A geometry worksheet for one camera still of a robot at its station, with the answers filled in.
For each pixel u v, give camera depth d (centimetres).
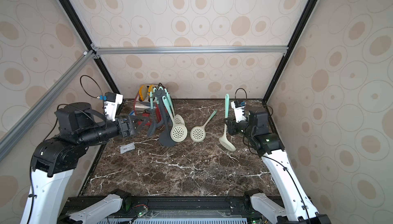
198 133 97
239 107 60
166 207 76
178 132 86
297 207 38
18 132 53
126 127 47
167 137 98
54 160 34
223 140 73
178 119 92
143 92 98
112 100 47
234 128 62
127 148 94
